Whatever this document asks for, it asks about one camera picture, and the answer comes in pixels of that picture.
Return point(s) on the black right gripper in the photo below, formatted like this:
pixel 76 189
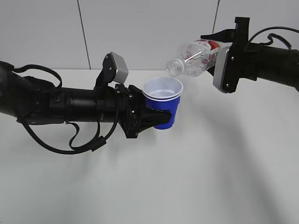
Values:
pixel 244 55

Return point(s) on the blue paper cup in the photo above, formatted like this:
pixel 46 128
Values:
pixel 163 93

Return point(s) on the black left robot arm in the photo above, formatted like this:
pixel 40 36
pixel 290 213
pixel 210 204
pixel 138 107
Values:
pixel 42 103

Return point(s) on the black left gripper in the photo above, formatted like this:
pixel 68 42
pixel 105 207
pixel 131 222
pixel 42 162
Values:
pixel 134 117

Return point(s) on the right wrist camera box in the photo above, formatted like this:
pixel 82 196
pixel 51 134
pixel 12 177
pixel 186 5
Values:
pixel 229 68

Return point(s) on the clear Wahaha water bottle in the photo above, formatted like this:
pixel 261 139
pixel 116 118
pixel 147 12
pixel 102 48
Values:
pixel 194 58

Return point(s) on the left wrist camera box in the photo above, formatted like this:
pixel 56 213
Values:
pixel 114 69

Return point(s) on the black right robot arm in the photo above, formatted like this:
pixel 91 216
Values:
pixel 274 60

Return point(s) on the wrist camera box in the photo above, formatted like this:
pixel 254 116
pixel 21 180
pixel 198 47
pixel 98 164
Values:
pixel 229 68
pixel 114 69

